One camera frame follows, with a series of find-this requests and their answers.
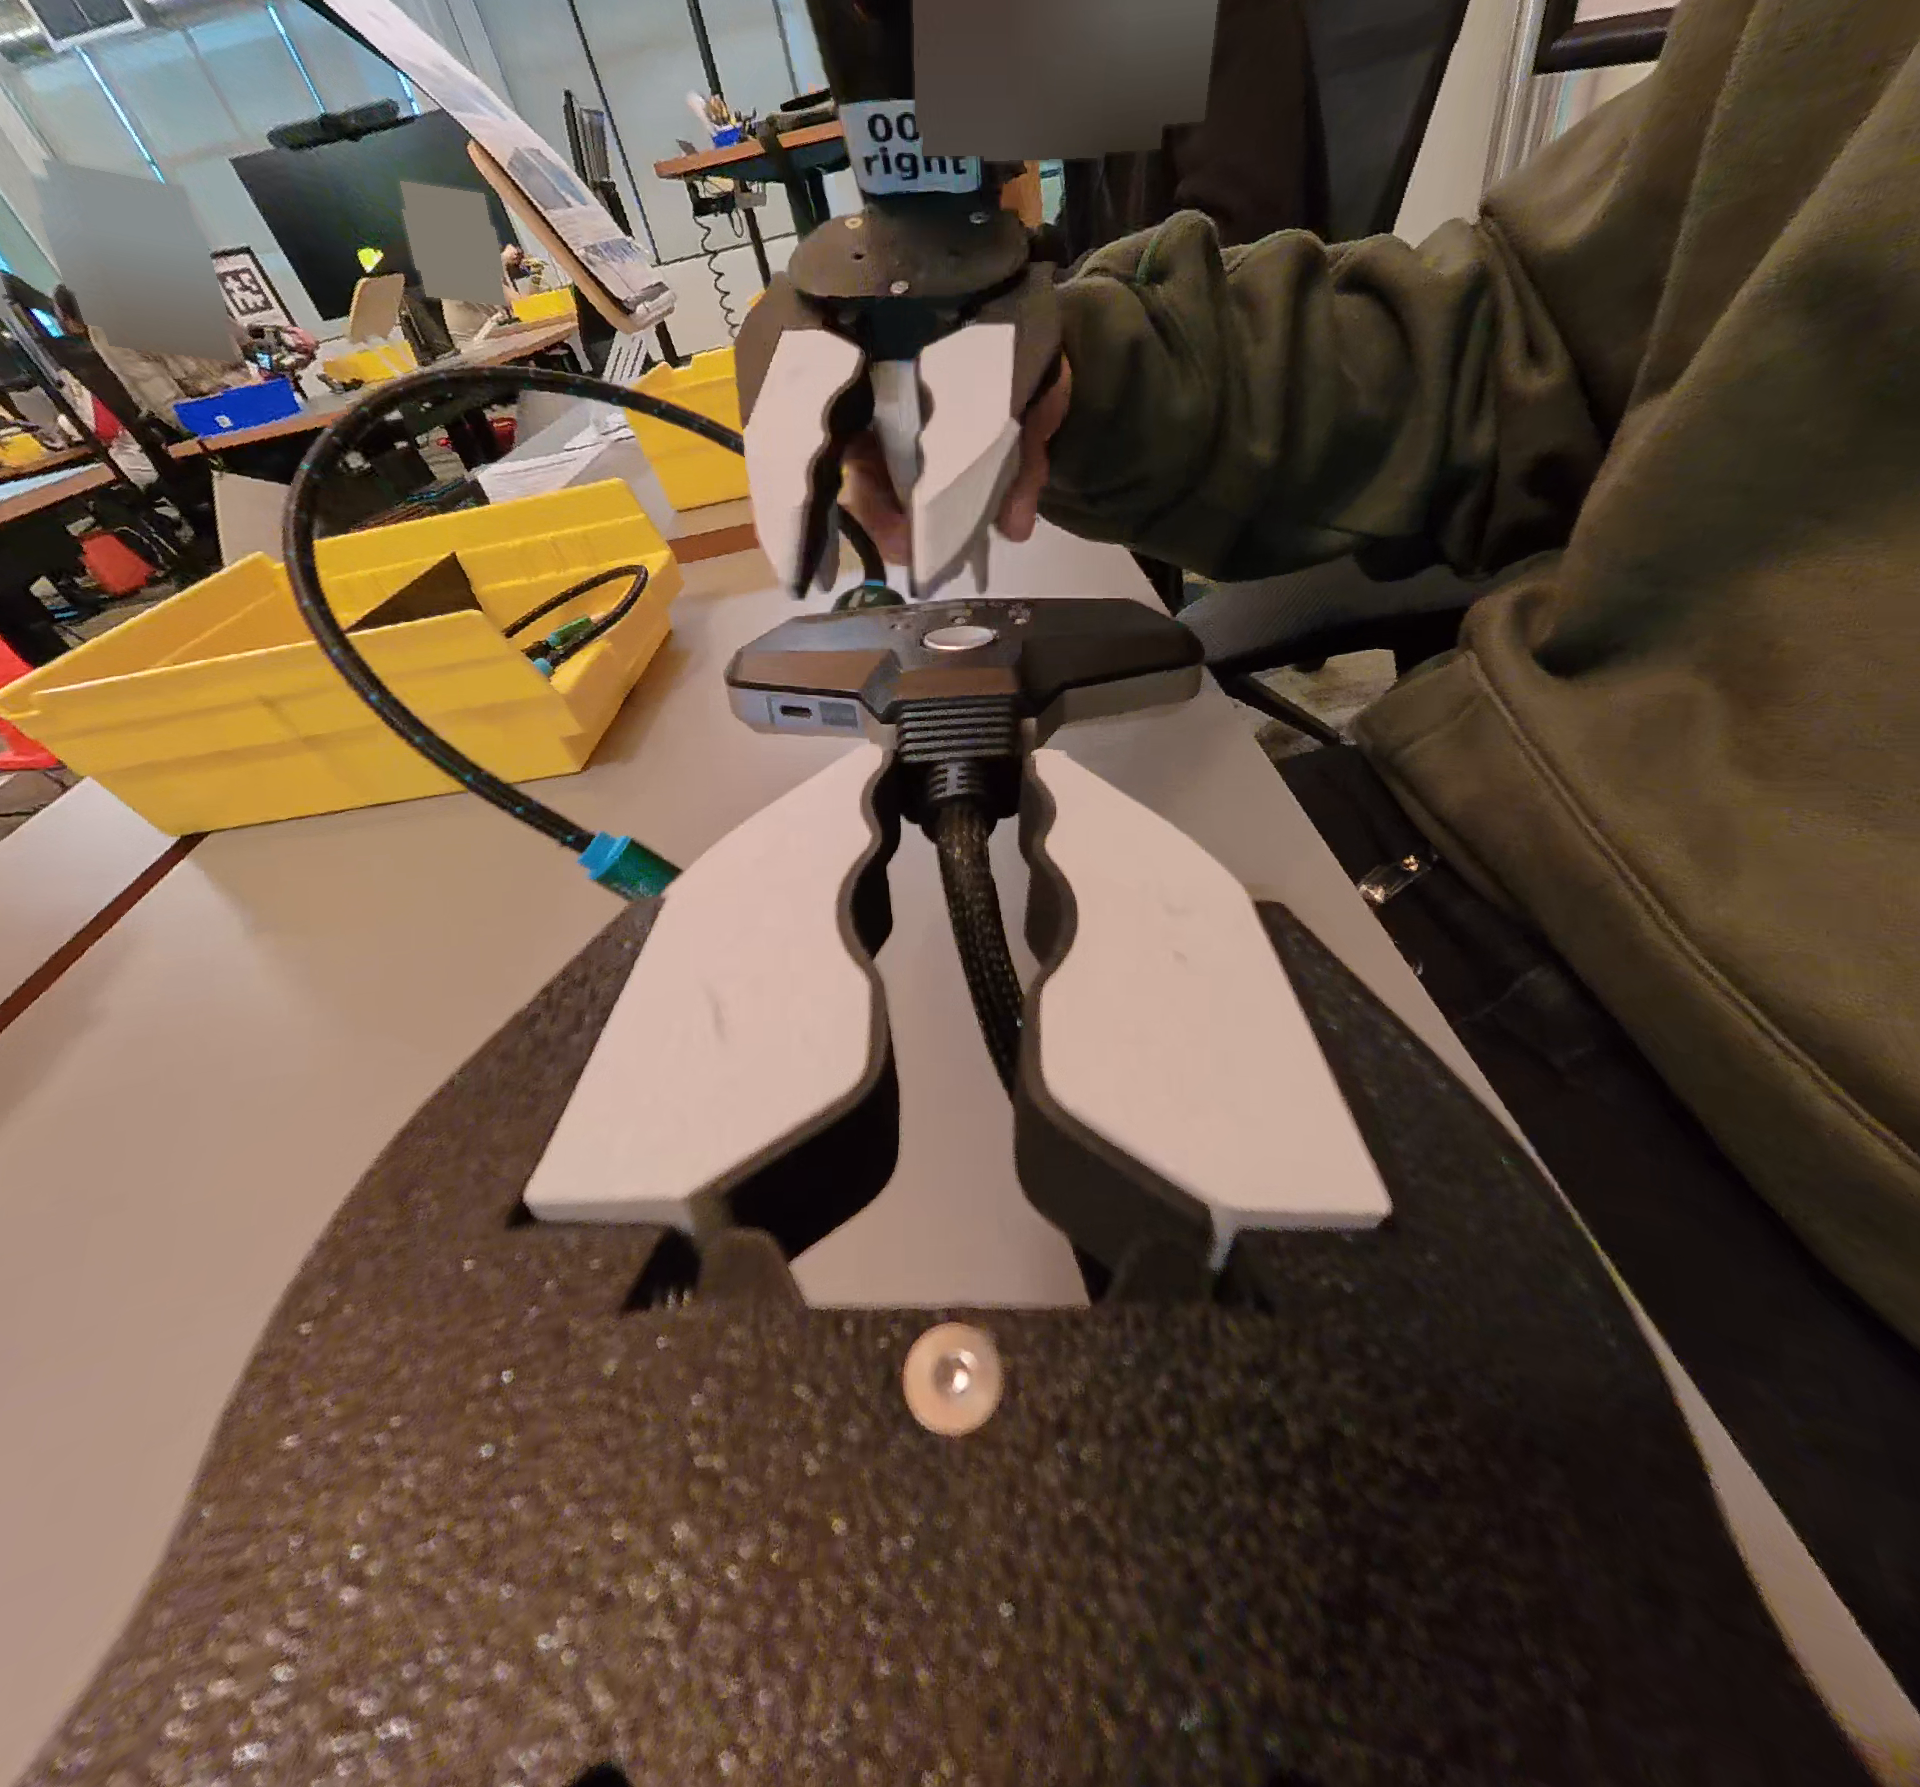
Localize black braided cable teal plug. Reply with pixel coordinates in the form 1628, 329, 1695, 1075
279, 366, 900, 908

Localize black television screen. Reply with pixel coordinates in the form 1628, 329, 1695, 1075
228, 111, 518, 305

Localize black and white marker sign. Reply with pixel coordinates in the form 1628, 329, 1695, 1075
209, 244, 297, 328

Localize black webcam bar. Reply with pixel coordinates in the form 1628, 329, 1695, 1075
268, 96, 404, 155

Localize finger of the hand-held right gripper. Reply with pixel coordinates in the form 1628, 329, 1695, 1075
903, 317, 1029, 600
742, 325, 878, 602

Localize thick black braided hub cable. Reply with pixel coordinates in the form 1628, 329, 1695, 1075
932, 797, 1040, 1087

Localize black cable green plugs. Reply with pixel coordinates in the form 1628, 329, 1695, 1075
501, 559, 650, 686

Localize person's right hand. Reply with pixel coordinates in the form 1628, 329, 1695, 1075
838, 354, 1077, 575

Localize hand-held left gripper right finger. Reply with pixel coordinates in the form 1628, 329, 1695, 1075
1015, 744, 1398, 1274

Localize small blue plastic bin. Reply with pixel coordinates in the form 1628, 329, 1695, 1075
173, 377, 303, 440

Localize person's olive jacket torso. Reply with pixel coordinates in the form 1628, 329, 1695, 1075
1349, 0, 1920, 1347

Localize black mesh office chair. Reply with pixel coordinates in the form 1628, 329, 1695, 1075
1185, 0, 1502, 753

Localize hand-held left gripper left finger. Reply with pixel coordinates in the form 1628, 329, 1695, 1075
522, 740, 905, 1238

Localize white paper instruction sheet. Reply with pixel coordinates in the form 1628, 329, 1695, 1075
225, 0, 664, 307

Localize wooden standing desk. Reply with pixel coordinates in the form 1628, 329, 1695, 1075
655, 113, 1051, 319

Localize white paper sheets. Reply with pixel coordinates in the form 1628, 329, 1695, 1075
477, 403, 663, 506

